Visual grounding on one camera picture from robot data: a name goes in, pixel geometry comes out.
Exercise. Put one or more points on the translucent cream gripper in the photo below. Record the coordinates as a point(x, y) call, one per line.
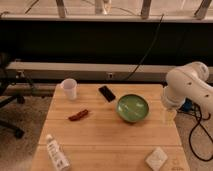
point(169, 116)

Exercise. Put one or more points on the green ceramic bowl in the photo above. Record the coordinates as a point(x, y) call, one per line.
point(132, 108)

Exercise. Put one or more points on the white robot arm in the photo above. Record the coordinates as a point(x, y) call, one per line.
point(186, 82)

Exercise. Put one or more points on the black smartphone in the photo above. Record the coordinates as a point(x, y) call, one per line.
point(107, 93)

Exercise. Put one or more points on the brown chocolate bar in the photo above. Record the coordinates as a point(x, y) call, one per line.
point(79, 115)

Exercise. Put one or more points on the white paper cup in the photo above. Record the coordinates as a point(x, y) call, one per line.
point(69, 86)

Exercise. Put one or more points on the clear plastic water bottle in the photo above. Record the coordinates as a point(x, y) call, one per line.
point(58, 158)

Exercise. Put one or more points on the long white wall rail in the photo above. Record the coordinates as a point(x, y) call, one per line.
point(90, 72)

